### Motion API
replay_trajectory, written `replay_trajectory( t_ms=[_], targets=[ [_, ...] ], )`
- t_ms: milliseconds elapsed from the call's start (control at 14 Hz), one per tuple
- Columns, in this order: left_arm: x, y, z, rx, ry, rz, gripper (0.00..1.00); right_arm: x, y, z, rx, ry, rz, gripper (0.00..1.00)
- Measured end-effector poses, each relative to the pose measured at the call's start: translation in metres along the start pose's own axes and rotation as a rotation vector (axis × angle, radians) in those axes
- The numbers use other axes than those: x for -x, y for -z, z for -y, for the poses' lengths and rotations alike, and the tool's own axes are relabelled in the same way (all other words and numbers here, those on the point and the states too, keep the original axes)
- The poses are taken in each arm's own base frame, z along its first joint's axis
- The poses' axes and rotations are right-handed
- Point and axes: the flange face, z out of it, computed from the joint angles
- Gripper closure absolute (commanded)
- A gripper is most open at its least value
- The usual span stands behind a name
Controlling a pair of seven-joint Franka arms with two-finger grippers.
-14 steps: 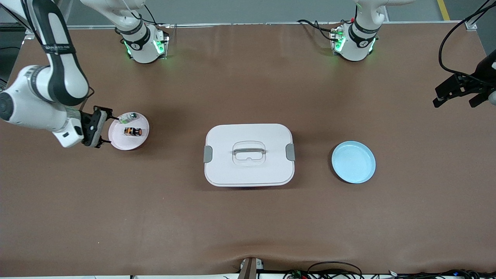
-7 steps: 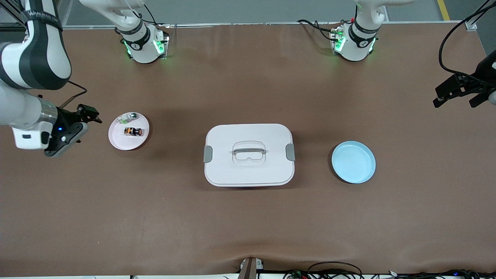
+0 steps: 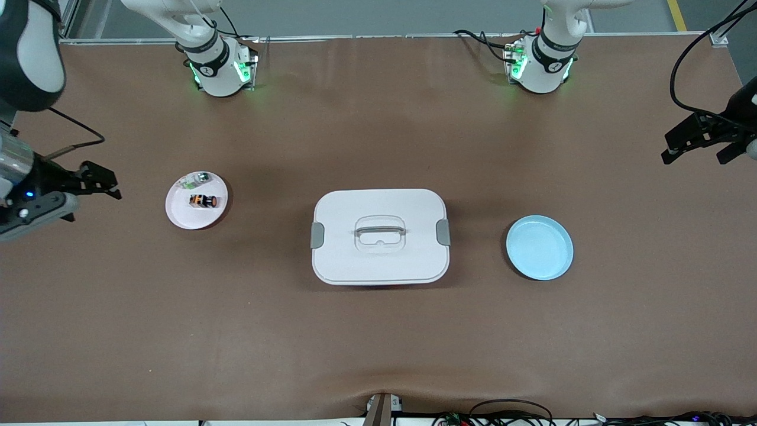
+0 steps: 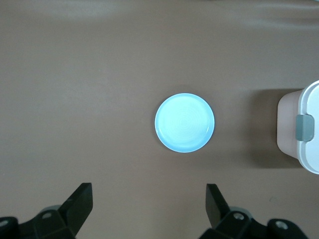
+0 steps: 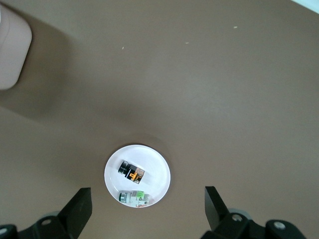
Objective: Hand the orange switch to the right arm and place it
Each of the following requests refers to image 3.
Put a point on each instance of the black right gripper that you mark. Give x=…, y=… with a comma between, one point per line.
x=47, y=177

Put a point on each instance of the pink round plate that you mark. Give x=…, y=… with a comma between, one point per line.
x=195, y=220

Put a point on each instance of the brown table cover mat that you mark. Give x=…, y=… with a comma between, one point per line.
x=378, y=343

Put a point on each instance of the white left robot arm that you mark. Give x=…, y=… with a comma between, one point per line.
x=547, y=65

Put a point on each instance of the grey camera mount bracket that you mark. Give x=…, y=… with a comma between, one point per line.
x=381, y=411

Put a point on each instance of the green and clear push-button switch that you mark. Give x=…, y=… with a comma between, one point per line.
x=198, y=177

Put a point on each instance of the orange and black push-button switch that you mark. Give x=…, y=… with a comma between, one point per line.
x=201, y=201

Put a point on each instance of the aluminium frame post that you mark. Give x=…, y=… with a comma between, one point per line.
x=718, y=38
x=68, y=23

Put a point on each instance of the aluminium table edge rail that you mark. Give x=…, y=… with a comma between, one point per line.
x=355, y=37

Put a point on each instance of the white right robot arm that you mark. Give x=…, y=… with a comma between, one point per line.
x=216, y=74

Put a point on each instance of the light blue round plate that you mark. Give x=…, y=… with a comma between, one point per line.
x=539, y=248

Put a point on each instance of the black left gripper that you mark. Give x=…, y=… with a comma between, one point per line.
x=735, y=110

